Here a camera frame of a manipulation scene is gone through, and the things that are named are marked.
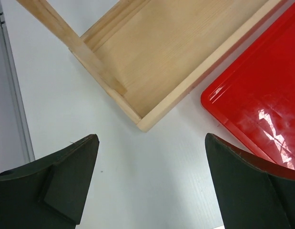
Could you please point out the red plastic tray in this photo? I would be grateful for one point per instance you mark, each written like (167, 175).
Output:
(254, 98)

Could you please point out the wooden hanger rack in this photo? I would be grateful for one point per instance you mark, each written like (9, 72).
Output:
(149, 54)

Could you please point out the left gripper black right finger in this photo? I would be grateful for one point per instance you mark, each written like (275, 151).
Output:
(252, 193)

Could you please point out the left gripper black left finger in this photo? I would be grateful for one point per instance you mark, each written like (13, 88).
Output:
(49, 193)

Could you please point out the aluminium side frame rail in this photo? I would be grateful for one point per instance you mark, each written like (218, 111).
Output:
(15, 141)

